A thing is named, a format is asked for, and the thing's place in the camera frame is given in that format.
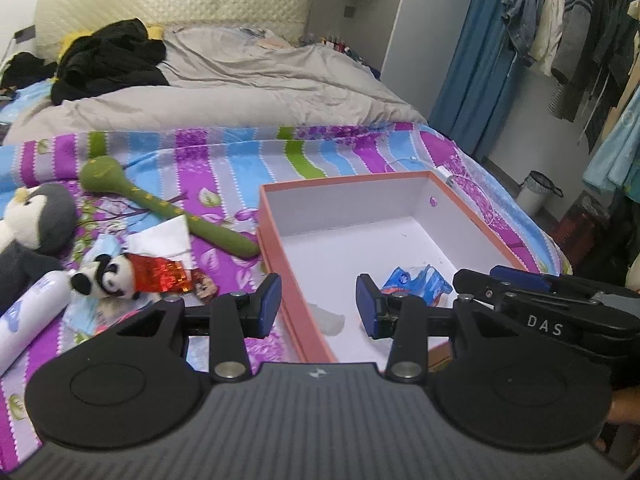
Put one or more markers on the panda plush toy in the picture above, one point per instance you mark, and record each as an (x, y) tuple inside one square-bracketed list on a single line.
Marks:
[(107, 277)]

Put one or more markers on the red shiny packet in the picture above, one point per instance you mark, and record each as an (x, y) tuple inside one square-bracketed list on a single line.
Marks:
[(160, 272)]

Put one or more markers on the grey wardrobe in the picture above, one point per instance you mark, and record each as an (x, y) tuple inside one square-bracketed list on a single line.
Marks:
[(425, 20)]

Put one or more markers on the dark red bag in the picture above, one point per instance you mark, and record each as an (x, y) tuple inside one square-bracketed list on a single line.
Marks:
[(582, 230)]

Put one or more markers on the blue tissue packet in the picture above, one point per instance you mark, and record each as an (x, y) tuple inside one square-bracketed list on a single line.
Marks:
[(415, 282)]

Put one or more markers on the white tissue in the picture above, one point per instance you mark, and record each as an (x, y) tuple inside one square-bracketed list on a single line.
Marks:
[(162, 237)]

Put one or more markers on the row of small bottles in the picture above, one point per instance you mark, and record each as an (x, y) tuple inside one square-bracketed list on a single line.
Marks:
[(335, 45)]

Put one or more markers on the small round badge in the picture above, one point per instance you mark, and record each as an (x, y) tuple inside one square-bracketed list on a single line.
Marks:
[(205, 285)]

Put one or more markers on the black wall socket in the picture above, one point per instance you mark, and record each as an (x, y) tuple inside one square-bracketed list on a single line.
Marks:
[(25, 33)]

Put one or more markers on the striped floral bedsheet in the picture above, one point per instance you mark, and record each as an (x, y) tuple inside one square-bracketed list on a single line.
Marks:
[(350, 150)]

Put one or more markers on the clear plastic piece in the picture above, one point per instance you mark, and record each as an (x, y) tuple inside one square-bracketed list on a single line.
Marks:
[(327, 321)]

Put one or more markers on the small black garment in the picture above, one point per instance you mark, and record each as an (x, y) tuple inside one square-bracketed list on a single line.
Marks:
[(25, 67)]

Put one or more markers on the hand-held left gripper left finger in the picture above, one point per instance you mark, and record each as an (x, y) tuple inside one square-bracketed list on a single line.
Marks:
[(270, 305)]

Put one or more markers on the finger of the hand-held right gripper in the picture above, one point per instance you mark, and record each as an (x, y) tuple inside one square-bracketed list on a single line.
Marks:
[(475, 282), (520, 274)]

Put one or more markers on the person's right hand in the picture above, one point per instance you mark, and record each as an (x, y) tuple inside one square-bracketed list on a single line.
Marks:
[(627, 406)]

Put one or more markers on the hanging white purple jacket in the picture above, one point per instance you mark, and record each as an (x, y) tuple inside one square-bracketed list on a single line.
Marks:
[(550, 20)]

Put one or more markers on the grey penguin plush toy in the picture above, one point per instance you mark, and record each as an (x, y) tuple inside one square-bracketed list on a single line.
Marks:
[(50, 220)]

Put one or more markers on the yellow pillow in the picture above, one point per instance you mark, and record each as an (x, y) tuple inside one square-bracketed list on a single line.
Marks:
[(70, 42)]

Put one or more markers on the orange cardboard box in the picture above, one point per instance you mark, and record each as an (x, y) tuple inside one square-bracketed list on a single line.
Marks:
[(345, 240)]

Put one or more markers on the hanging dark clothes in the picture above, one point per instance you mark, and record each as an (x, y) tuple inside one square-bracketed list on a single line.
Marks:
[(615, 35)]

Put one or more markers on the pink printed cloth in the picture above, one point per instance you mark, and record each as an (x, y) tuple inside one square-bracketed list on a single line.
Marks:
[(270, 40)]

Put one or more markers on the grey duvet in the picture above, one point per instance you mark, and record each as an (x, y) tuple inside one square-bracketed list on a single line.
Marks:
[(250, 90)]

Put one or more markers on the black clothes pile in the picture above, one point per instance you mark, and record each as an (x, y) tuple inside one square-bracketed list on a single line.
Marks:
[(110, 60)]

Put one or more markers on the white spray bottle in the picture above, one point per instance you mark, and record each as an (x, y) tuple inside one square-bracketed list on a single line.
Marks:
[(30, 315)]

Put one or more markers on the hanging light blue garment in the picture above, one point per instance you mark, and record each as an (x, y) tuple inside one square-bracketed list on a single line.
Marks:
[(617, 155)]

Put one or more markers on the light blue plastic packet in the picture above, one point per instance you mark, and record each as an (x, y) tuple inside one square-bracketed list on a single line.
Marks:
[(85, 317)]

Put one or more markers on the cream quilted headboard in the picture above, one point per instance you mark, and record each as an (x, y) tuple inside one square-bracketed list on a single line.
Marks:
[(175, 0)]

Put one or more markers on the blue curtain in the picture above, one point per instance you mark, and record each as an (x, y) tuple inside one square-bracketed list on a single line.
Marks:
[(475, 60)]

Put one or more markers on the hanging grey striped sweater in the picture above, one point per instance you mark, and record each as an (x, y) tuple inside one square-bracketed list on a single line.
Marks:
[(577, 30)]

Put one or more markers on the white waste bin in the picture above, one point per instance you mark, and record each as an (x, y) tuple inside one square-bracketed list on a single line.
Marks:
[(532, 195)]

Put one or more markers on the green plush massage stick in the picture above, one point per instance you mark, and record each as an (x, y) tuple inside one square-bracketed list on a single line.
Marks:
[(105, 175)]

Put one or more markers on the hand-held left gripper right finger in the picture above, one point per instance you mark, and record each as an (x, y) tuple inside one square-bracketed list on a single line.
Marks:
[(366, 305)]

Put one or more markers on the hanging denim jacket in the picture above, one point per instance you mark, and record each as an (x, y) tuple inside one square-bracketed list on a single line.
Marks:
[(522, 5)]

